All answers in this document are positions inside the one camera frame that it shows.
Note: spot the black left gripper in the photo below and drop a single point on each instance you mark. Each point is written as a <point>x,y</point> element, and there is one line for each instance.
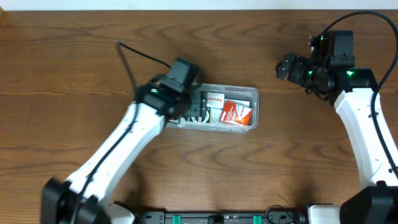
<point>195,107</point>

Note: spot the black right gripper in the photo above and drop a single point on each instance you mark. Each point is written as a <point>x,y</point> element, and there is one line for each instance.
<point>289,66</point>

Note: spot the green Zam-Buk box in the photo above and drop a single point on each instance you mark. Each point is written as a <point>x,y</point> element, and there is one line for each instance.
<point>203,118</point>

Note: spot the white Panadol box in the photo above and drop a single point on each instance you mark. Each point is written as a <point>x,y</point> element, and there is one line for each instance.
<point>215,100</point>

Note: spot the red medicine box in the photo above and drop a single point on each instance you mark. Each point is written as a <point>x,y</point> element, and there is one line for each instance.
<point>235,114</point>

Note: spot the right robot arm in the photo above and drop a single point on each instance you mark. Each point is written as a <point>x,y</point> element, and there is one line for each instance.
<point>352,92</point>

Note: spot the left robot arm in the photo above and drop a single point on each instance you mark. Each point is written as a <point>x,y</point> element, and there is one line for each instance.
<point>85,195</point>

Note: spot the clear plastic container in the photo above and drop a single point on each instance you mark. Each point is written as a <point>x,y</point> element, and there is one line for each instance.
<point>232,93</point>

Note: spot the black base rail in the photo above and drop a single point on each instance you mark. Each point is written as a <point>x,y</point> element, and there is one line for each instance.
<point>277,215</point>

